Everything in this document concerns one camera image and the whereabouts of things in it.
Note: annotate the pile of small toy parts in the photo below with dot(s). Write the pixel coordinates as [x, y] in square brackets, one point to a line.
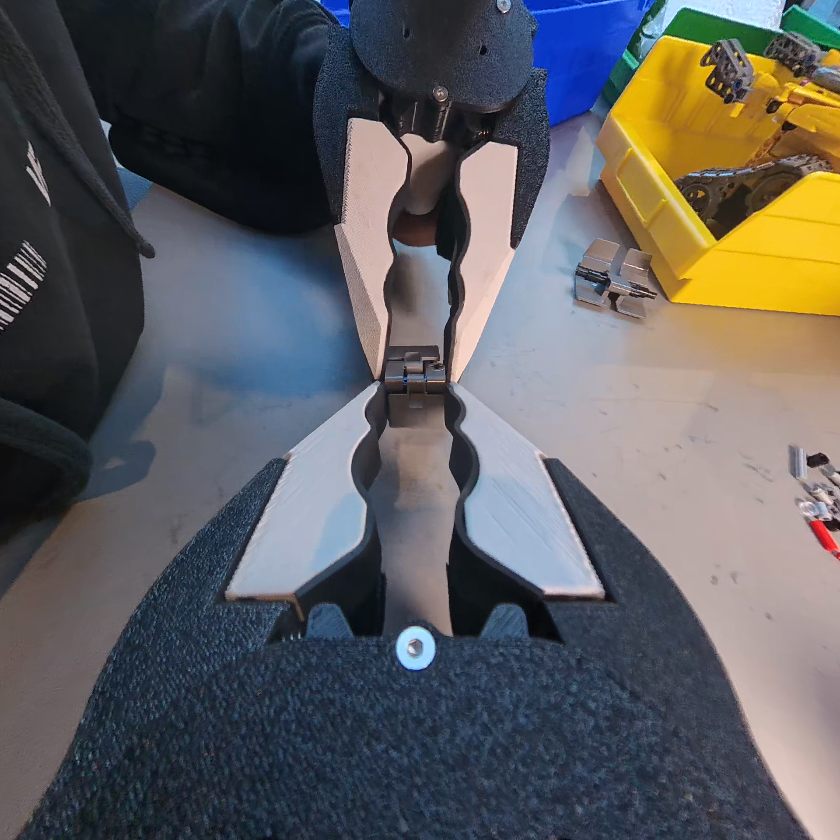
[820, 505]

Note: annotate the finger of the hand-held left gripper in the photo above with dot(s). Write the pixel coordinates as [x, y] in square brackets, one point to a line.
[489, 216]
[367, 197]

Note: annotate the yellow plastic bin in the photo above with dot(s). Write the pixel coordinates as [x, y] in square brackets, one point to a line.
[754, 275]

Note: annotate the grey desk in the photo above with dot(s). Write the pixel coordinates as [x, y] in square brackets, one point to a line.
[623, 426]

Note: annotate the yellow toy tracked robot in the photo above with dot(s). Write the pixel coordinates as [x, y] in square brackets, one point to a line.
[754, 190]

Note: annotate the blue plastic bin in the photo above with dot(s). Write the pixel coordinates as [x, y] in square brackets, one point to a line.
[584, 59]

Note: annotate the white bubble wrap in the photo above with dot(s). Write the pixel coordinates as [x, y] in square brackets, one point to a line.
[722, 10]

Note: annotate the small grey bracket assembly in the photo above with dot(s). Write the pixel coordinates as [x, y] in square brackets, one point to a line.
[613, 279]

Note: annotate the green plastic bin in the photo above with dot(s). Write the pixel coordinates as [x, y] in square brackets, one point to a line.
[715, 29]

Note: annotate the person's left hand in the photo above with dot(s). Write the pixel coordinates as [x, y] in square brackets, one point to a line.
[415, 228]

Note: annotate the grey toy joint assembly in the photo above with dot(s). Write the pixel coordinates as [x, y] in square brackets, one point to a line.
[413, 374]

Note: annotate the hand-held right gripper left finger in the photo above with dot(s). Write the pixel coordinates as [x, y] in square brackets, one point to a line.
[308, 518]

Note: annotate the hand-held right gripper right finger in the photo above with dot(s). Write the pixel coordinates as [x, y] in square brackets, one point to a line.
[525, 518]

